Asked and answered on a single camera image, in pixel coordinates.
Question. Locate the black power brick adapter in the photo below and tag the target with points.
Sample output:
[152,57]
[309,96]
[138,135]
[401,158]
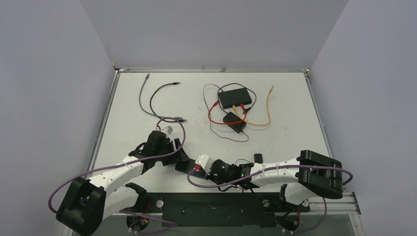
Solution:
[234,122]

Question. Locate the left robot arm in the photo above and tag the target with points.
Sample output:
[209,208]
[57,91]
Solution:
[88,201]

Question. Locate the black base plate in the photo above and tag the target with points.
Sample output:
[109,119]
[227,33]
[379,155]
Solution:
[228,209]

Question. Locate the black Mercury switch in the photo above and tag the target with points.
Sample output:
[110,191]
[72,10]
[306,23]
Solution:
[234,97]

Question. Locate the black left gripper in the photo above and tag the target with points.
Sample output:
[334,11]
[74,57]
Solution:
[172,160]

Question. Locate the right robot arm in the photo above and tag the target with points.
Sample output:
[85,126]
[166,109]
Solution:
[309,175]

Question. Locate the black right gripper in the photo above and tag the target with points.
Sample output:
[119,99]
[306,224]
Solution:
[198,170]

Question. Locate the ribbed black network switch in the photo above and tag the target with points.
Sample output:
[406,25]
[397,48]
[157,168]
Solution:
[186,166]

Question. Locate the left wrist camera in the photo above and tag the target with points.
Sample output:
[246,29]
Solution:
[167,130]

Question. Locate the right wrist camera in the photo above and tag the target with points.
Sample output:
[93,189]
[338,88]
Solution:
[204,162]

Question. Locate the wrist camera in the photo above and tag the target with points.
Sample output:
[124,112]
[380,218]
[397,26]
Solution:
[204,162]
[167,130]

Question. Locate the small black wall plug adapter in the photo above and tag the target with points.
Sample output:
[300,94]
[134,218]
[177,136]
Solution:
[258,158]

